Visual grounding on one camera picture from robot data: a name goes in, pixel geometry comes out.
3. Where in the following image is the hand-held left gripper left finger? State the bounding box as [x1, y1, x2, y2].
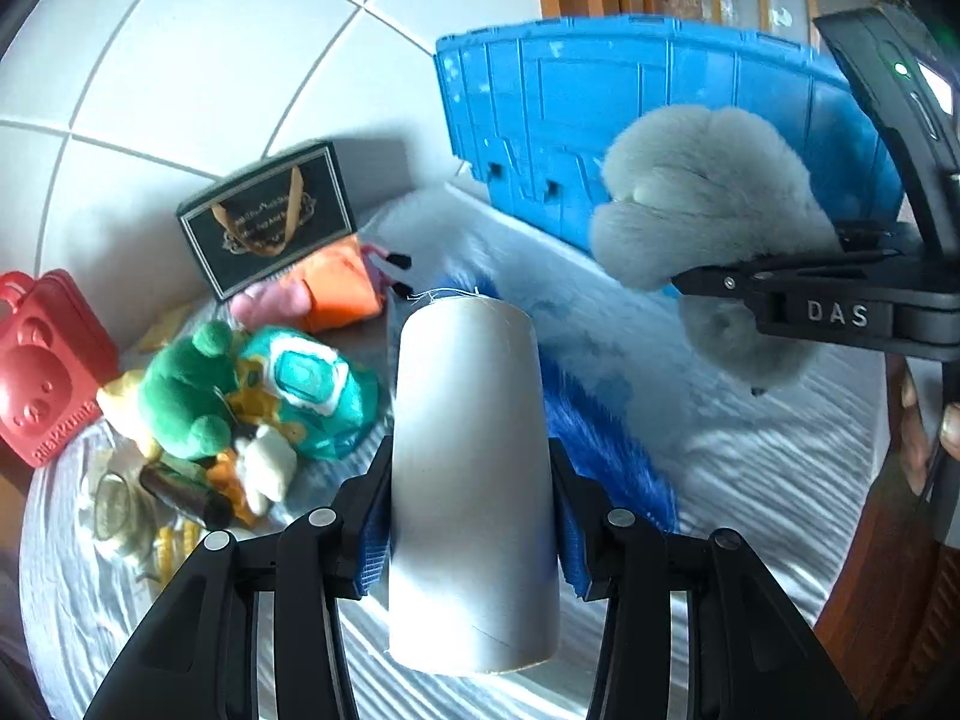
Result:
[82, 435, 395, 720]

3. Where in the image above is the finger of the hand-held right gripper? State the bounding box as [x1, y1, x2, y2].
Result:
[834, 219, 927, 256]
[670, 251, 901, 312]

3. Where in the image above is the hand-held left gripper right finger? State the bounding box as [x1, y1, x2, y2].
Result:
[547, 439, 863, 720]

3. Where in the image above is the grey fluffy plush toy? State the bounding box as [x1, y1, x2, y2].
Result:
[589, 106, 845, 391]

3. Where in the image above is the white cardboard tube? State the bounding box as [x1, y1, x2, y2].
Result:
[385, 292, 565, 676]

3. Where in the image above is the teal plush toy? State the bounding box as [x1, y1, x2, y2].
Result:
[236, 326, 382, 462]

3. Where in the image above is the green and yellow plush toy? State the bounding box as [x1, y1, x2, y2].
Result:
[97, 321, 252, 526]

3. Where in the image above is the blue plastic crate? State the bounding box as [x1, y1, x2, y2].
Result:
[433, 15, 905, 256]

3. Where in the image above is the pink and orange plush toy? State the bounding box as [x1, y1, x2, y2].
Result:
[229, 236, 415, 335]

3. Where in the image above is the person's right hand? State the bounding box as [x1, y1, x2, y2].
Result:
[896, 371, 960, 500]

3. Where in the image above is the blue furry cloth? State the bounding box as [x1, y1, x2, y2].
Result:
[416, 274, 680, 533]

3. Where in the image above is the small white plush toy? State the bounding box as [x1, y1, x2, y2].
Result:
[236, 426, 295, 517]

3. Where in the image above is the white and blue bed sheet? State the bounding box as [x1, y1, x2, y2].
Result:
[19, 187, 890, 720]

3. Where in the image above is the yellow plastic toy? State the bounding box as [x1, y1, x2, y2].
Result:
[150, 521, 203, 580]

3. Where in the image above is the brown glass bottle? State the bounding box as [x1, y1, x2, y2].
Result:
[139, 465, 233, 530]

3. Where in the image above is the clear glass jar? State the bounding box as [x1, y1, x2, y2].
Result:
[79, 469, 162, 563]

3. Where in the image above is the red bear-shaped case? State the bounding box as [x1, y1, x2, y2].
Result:
[0, 270, 121, 470]

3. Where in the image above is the black gift bag, gold ribbon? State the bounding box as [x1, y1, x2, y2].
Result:
[176, 141, 359, 302]

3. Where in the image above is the wooden bed side rail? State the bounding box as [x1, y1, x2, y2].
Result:
[814, 356, 960, 720]

